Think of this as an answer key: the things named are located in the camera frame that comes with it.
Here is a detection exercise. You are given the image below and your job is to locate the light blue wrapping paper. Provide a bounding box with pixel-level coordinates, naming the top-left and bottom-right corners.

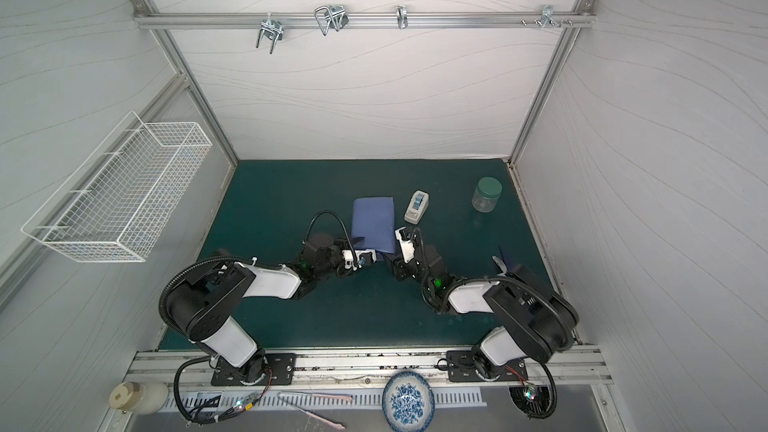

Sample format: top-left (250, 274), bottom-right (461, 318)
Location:
top-left (351, 197), bottom-right (396, 254)

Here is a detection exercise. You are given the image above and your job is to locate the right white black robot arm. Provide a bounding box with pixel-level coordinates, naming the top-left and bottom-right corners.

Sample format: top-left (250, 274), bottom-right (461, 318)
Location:
top-left (387, 227), bottom-right (579, 381)

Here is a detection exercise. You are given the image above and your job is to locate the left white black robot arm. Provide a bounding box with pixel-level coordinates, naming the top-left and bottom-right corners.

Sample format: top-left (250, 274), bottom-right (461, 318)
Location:
top-left (158, 219), bottom-right (377, 385)

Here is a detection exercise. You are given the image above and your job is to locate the green table mat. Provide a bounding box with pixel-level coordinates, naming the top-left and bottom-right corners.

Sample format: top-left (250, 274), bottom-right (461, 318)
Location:
top-left (203, 159), bottom-right (547, 348)

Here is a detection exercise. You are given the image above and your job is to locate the green lid clear jar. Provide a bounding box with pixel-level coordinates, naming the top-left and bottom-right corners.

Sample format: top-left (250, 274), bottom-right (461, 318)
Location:
top-left (472, 176), bottom-right (503, 213)

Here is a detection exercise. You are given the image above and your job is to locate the blue white patterned plate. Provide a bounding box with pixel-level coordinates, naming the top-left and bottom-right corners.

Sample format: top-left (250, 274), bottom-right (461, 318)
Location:
top-left (381, 371), bottom-right (436, 432)

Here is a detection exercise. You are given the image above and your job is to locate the black round fan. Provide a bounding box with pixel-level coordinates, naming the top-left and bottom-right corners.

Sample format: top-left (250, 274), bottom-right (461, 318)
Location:
top-left (509, 384), bottom-right (558, 420)

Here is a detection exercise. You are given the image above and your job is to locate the white round container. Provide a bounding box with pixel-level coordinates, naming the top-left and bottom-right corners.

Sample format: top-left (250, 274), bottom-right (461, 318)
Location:
top-left (108, 381), bottom-right (169, 415)

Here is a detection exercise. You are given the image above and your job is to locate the left metal hook clamp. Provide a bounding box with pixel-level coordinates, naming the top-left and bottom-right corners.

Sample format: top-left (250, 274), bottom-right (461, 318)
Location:
top-left (256, 16), bottom-right (284, 54)

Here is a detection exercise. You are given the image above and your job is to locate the metal hook clamp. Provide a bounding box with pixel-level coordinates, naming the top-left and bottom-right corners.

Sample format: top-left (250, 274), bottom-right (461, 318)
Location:
top-left (256, 16), bottom-right (284, 54)
top-left (314, 5), bottom-right (349, 36)

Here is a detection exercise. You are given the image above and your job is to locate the middle metal hook clamp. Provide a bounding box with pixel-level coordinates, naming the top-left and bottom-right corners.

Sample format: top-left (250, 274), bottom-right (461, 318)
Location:
top-left (314, 5), bottom-right (349, 36)

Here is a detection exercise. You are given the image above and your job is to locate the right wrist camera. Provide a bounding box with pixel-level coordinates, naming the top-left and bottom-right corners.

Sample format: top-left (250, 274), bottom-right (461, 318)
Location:
top-left (394, 227), bottom-right (416, 264)

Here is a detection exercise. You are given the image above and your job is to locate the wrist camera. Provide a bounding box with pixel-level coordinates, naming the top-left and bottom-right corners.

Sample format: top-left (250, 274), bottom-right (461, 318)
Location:
top-left (342, 249), bottom-right (377, 270)
top-left (394, 227), bottom-right (416, 264)

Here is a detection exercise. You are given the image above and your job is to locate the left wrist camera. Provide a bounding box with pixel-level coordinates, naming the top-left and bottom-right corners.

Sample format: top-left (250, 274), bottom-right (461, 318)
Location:
top-left (342, 249), bottom-right (377, 270)

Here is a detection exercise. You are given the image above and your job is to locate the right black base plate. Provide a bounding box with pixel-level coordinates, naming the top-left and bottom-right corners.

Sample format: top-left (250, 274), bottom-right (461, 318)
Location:
top-left (435, 349), bottom-right (528, 383)

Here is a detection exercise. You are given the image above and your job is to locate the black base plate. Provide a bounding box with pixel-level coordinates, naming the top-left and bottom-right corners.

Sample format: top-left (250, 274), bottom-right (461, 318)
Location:
top-left (435, 349), bottom-right (528, 383)
top-left (211, 350), bottom-right (297, 387)

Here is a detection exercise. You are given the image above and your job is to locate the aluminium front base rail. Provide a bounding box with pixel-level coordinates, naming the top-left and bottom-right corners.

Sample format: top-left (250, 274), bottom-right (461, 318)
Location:
top-left (124, 344), bottom-right (613, 390)

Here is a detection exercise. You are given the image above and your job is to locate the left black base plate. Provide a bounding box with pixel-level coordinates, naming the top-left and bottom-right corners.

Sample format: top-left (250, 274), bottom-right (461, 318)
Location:
top-left (211, 350), bottom-right (297, 387)

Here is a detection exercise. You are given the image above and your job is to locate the white wire basket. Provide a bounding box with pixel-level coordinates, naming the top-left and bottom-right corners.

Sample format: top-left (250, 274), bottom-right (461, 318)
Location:
top-left (21, 111), bottom-right (212, 263)

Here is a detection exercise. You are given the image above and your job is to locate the small metal ring clamp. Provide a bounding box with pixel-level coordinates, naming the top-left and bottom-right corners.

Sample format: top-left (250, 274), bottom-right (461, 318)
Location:
top-left (395, 5), bottom-right (408, 30)

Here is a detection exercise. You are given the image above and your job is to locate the right metal bracket clamp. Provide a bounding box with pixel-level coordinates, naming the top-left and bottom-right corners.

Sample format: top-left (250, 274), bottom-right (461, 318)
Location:
top-left (520, 5), bottom-right (572, 29)

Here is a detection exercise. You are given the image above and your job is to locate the aluminium top cross rail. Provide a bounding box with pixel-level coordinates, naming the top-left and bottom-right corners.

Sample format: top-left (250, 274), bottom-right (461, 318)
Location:
top-left (134, 9), bottom-right (597, 30)

